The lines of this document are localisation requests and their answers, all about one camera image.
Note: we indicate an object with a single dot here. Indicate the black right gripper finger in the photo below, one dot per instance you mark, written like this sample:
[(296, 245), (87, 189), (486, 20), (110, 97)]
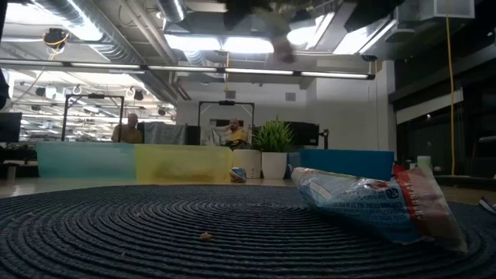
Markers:
[(278, 50), (290, 50)]

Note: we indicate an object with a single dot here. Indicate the bright blue granola bar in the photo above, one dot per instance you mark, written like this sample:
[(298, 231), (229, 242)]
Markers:
[(238, 174)]

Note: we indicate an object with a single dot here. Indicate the blue red-ended granola bar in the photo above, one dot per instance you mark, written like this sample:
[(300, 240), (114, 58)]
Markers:
[(368, 211)]

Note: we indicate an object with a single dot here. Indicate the small granola crumb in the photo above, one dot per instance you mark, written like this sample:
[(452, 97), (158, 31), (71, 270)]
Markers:
[(205, 236)]

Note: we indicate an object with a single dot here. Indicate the black computer monitor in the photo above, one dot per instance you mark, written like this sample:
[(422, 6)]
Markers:
[(9, 127), (306, 133)]

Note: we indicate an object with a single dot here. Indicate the long LED light bar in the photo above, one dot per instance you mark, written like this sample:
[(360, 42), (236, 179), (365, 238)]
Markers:
[(186, 68)]

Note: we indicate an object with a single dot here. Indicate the person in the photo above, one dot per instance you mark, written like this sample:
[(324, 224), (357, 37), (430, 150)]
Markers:
[(237, 135), (129, 135)]

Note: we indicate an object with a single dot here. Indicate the small black stand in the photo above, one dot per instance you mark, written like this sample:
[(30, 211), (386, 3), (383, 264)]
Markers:
[(325, 139)]

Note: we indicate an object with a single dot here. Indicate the white pot with green plant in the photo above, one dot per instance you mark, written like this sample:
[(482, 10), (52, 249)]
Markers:
[(274, 164)]

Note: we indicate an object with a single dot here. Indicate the white pot with dark succulent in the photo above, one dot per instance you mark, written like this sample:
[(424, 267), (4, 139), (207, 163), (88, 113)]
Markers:
[(248, 164)]

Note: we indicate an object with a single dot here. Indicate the blue plastic tray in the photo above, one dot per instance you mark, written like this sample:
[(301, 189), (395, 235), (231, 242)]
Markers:
[(348, 162)]

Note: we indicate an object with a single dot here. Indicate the grey draped cloth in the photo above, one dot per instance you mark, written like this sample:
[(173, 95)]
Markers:
[(162, 133)]

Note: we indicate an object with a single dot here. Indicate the yellow plastic tray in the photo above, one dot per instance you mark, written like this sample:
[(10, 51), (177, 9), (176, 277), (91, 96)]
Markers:
[(182, 162)]

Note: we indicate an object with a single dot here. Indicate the pale green cup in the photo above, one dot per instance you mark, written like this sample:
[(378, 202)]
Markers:
[(424, 162)]

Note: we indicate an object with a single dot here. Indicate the teal plastic tray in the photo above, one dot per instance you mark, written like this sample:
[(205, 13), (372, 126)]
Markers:
[(85, 160)]

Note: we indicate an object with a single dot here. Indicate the round dark woven placemat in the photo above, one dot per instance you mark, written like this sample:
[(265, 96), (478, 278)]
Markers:
[(155, 248)]

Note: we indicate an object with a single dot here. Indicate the grey wall vent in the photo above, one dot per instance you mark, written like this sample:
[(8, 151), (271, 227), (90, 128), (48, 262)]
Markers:
[(290, 96), (230, 94)]

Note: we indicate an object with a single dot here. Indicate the black stand frame with camera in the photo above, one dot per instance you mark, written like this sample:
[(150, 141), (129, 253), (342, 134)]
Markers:
[(226, 103)]

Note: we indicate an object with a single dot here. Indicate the black ceiling camera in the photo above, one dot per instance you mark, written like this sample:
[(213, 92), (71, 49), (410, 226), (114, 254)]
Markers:
[(369, 58)]

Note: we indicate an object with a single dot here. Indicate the white ceiling duct box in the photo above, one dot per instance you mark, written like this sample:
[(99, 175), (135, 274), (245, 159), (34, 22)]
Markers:
[(449, 8)]

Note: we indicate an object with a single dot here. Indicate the black metal stand frame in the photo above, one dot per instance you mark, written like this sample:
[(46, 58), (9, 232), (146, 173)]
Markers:
[(95, 96)]

